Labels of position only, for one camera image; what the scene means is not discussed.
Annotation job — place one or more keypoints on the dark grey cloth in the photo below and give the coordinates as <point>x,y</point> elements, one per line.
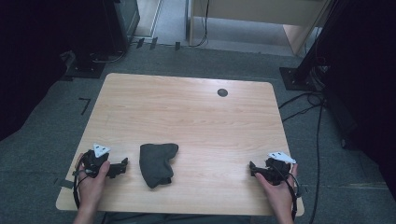
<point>157,163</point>

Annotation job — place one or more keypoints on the person's left hand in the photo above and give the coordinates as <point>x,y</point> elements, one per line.
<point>90,193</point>

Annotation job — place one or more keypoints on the round black table grommet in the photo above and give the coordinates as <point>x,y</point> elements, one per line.
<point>222,92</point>

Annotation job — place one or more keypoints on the black stand with base plate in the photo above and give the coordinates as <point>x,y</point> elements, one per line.
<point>85,67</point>

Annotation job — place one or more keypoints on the person's dark pants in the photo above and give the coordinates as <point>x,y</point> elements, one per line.
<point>174,219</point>

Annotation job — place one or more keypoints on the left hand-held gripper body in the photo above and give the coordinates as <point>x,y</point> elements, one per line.
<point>91,161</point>

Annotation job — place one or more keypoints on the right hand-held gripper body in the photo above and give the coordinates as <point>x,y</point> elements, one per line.
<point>277,169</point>

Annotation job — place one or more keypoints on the black slanted metal stand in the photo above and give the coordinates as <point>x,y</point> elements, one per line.
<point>300,74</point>

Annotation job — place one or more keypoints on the person's right hand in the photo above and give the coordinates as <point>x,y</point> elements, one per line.
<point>281,196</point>

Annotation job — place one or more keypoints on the dark cabinet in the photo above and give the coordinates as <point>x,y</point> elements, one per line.
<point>127,18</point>

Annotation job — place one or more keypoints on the black floor tape strip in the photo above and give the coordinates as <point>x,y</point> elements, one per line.
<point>140,43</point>
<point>153,43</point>
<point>177,46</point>

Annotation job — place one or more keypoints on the dark curtain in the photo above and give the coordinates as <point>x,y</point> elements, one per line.
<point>367,93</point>
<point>28,62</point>

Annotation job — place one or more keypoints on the black angled floor tape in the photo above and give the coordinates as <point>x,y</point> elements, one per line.
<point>84,104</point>

